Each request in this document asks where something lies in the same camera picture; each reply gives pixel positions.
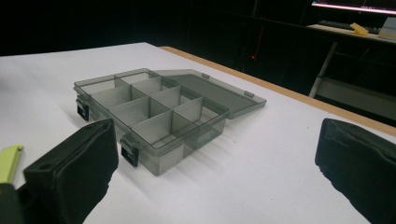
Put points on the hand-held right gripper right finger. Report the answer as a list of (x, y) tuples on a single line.
[(358, 161)]

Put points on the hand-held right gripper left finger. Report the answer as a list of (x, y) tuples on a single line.
[(73, 174)]

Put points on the grey clear compartment organizer box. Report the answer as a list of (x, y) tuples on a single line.
[(162, 115)]

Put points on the yellow-green flat plastic piece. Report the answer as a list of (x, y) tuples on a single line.
[(8, 163)]

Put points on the white desk with metal legs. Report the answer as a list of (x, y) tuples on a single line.
[(351, 77)]

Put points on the yellow block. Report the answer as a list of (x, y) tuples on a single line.
[(358, 29)]

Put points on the pale box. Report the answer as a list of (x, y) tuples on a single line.
[(388, 28)]

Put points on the dark keyboard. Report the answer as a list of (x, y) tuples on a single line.
[(342, 25)]

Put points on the monitor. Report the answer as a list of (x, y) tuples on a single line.
[(355, 6)]

